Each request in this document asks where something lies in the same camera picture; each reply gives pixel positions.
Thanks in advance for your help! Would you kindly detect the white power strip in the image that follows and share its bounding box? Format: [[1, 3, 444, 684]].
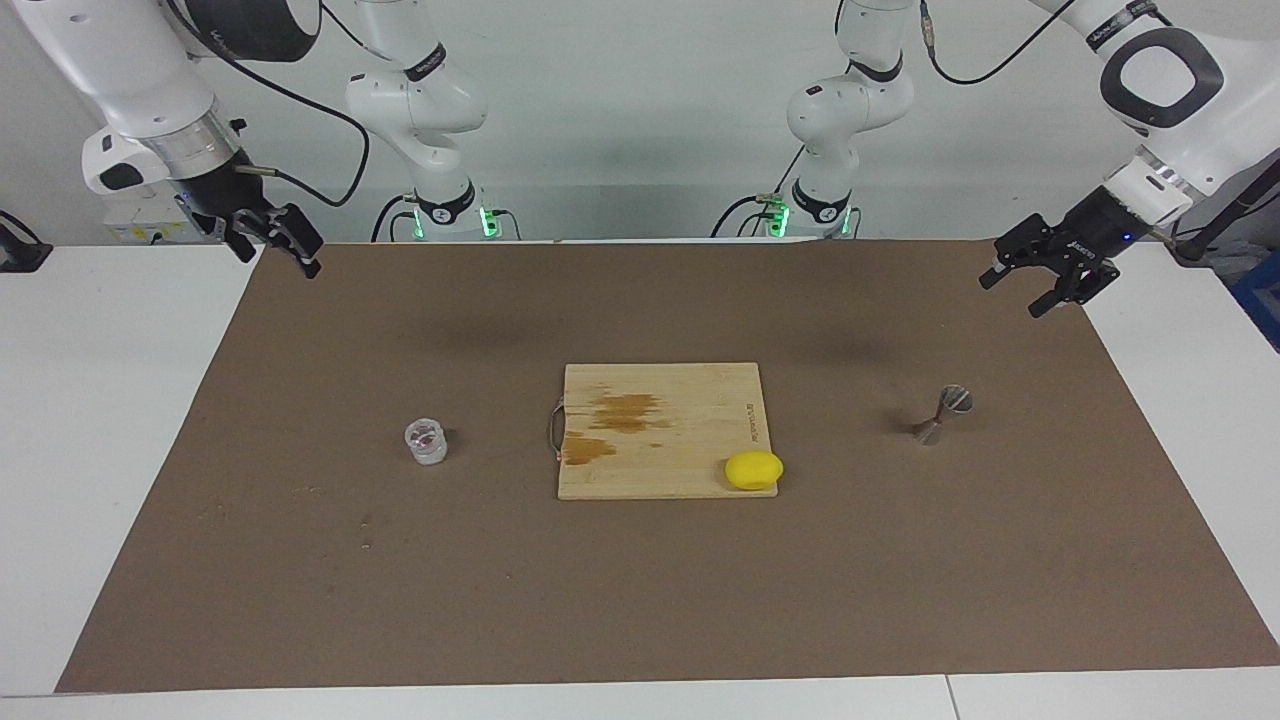
[[103, 195, 201, 246]]

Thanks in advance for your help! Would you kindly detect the black stand pole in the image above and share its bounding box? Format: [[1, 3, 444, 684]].
[[1165, 158, 1280, 267]]

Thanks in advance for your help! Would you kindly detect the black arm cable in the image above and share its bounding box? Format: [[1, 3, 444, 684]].
[[918, 0, 1081, 87], [165, 0, 371, 209]]

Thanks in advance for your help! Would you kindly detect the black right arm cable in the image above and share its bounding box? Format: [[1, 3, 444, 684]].
[[165, 0, 371, 209]]

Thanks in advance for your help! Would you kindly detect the small clear glass cup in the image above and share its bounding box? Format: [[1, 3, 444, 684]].
[[404, 417, 448, 467]]

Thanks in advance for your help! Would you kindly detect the blue box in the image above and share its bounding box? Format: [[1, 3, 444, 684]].
[[1228, 248, 1280, 353]]

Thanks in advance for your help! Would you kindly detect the brown table mat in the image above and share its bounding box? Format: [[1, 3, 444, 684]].
[[55, 238, 1280, 694]]

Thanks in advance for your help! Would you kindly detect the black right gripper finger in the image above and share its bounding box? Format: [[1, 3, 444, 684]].
[[220, 208, 265, 264], [260, 202, 324, 280]]

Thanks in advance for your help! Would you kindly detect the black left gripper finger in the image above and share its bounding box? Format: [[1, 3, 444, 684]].
[[978, 212, 1073, 292], [1027, 255, 1121, 320]]

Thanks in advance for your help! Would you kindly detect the black base cable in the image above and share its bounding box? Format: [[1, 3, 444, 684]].
[[370, 193, 416, 243], [710, 150, 807, 239]]

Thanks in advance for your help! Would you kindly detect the black left base cable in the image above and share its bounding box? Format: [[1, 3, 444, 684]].
[[710, 150, 807, 239]]

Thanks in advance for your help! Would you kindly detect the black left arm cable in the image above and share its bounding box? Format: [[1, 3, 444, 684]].
[[918, 0, 1081, 87]]

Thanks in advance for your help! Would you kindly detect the yellow lemon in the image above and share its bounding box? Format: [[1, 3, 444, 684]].
[[724, 450, 786, 493]]

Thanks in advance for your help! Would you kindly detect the black table clamp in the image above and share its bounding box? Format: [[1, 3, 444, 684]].
[[0, 208, 53, 273]]

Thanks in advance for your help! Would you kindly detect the steel double jigger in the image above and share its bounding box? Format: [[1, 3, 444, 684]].
[[912, 384, 974, 447]]

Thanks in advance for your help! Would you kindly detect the wooden cutting board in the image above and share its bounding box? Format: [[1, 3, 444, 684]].
[[547, 362, 779, 501]]

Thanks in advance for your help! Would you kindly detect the black right base cable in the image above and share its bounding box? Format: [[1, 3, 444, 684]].
[[370, 193, 416, 243]]

